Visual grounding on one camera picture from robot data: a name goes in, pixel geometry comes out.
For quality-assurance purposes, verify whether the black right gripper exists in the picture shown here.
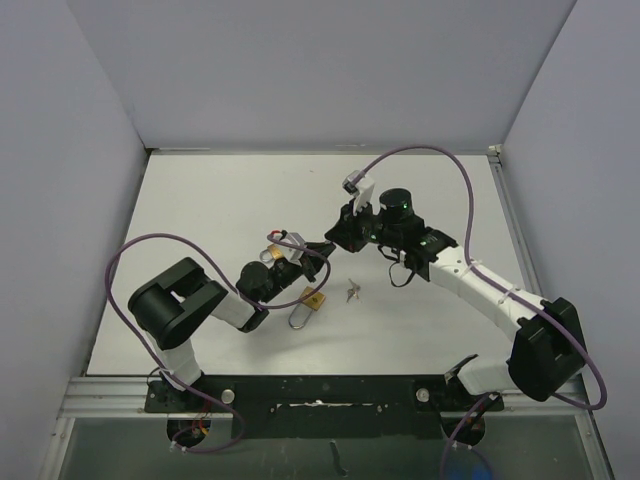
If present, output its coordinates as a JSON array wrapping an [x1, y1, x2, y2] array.
[[326, 197, 401, 254]]

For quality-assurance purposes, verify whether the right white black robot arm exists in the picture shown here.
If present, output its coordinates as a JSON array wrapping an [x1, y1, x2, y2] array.
[[325, 188, 585, 409]]

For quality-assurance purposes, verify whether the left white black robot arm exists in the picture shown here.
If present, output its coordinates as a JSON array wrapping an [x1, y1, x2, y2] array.
[[128, 241, 336, 411]]

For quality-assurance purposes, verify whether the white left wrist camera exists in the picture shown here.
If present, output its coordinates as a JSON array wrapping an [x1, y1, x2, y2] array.
[[271, 230, 305, 266]]

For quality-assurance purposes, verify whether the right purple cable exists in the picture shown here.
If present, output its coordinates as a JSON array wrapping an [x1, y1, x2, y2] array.
[[359, 144, 609, 480]]

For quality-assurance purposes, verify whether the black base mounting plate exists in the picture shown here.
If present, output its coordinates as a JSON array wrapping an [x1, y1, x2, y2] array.
[[144, 374, 504, 446]]

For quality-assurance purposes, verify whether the small brass padlock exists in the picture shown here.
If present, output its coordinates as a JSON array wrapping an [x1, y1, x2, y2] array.
[[259, 244, 284, 264]]

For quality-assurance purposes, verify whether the large brass padlock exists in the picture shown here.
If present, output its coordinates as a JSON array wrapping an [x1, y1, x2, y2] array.
[[288, 286, 326, 330]]

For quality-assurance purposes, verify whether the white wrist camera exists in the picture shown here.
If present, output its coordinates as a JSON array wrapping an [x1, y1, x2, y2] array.
[[342, 170, 375, 215], [271, 230, 305, 266]]

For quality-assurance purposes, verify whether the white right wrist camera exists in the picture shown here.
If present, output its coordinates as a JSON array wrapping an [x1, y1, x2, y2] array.
[[342, 170, 375, 215]]

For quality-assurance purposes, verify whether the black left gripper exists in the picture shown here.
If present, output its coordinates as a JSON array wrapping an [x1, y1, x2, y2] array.
[[260, 241, 335, 303]]

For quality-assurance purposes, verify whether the silver key bunch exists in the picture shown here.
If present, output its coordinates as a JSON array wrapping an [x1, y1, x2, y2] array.
[[346, 278, 361, 303]]

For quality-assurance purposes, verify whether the black loop wire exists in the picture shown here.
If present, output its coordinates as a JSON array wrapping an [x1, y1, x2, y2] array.
[[388, 254, 417, 289]]

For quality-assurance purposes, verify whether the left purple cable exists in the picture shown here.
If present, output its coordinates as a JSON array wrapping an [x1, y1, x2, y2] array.
[[105, 230, 332, 454]]

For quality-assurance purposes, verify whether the purple cable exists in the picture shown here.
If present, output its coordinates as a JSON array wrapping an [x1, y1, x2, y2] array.
[[105, 230, 332, 454], [359, 144, 609, 480]]

